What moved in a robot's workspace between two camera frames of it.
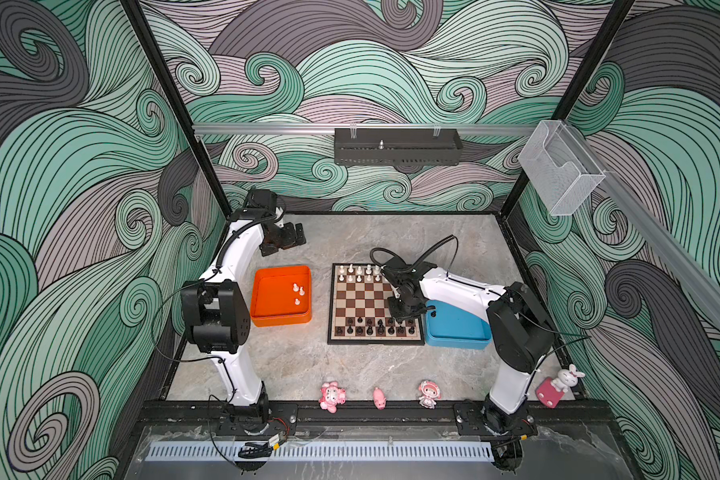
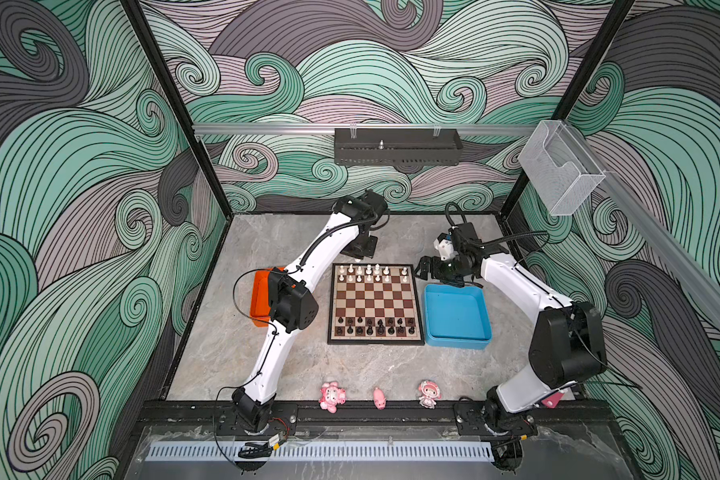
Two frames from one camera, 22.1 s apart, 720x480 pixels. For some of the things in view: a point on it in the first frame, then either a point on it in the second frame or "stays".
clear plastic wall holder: x=556 y=166 stays
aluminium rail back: x=360 y=127 stays
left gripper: x=289 y=240 to x=369 y=253
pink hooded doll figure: x=429 y=391 stays
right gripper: x=398 y=316 to x=436 y=274
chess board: x=360 y=312 stays
